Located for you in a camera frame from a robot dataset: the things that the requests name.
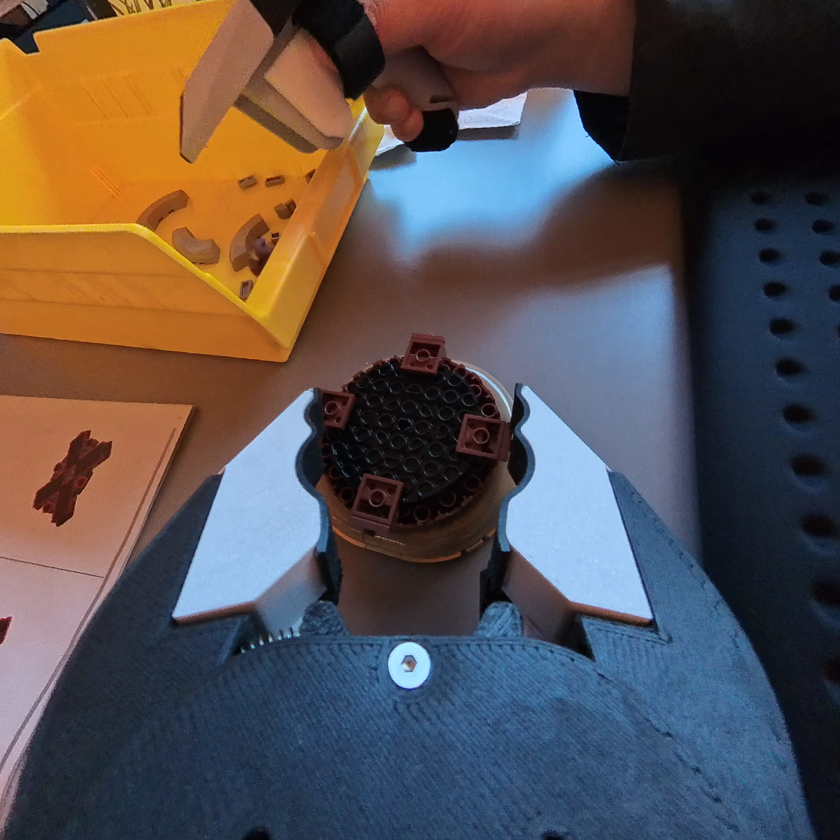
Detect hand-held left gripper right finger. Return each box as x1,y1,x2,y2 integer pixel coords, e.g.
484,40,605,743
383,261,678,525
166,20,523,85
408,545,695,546
480,382,656,642

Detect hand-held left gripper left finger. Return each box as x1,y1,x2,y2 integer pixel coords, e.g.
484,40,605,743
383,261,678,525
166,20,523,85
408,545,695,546
172,387,343,633

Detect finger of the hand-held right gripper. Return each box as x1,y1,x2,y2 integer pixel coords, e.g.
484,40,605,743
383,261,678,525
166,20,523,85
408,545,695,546
233,29,353,153
179,0,277,165

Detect round toy brick model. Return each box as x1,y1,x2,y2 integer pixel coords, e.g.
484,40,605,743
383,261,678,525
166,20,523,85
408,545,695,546
320,333,518,563

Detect yellow plastic bin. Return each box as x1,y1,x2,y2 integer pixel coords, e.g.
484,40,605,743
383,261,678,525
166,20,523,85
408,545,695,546
0,0,387,363

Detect person's right forearm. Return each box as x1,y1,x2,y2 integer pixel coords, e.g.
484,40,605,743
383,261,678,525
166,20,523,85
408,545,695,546
574,0,840,166

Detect person's right hand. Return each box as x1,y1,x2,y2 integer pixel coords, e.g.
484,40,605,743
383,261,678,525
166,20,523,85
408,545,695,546
364,0,639,142

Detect scattered loose toy bricks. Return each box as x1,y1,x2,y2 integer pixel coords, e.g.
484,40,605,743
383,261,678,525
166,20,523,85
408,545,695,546
138,169,317,302

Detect open instruction booklet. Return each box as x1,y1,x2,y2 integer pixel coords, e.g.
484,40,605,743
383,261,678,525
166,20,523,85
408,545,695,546
0,394,196,775

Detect black dotted mat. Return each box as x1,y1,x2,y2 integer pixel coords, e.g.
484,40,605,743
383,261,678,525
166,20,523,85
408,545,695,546
683,177,840,840

